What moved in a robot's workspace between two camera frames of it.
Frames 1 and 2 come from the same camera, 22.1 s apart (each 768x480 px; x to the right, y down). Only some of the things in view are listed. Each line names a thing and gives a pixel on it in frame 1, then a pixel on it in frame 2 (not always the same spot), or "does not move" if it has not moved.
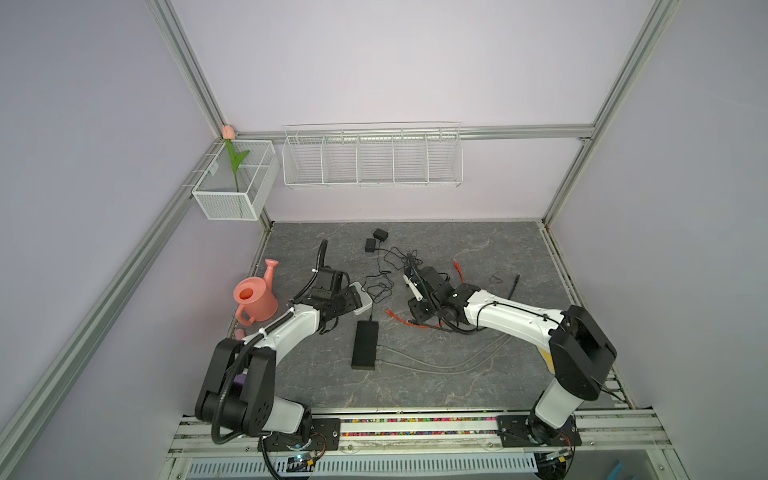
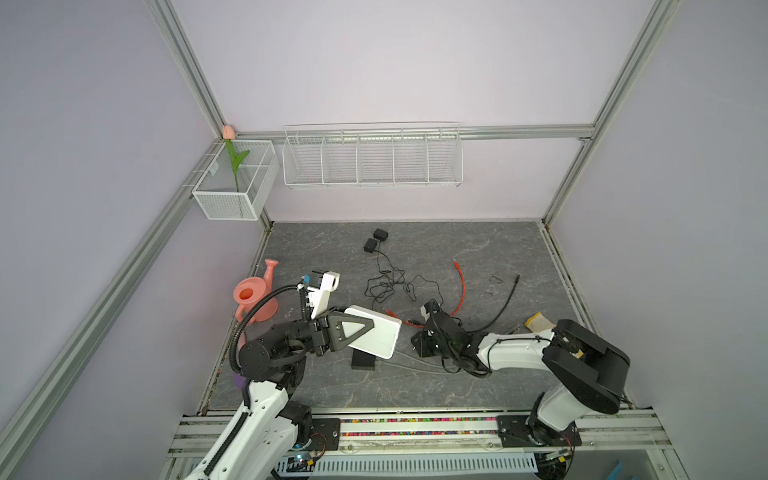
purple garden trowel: (240, 380) does not move
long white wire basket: (419, 154) does not move
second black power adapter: (380, 234) does not move
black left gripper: (351, 299) → (328, 331)
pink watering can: (257, 296) does not move
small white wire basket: (216, 193) does not move
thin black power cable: (399, 252) → (399, 277)
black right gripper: (414, 308) → (421, 345)
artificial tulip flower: (229, 133) does not move
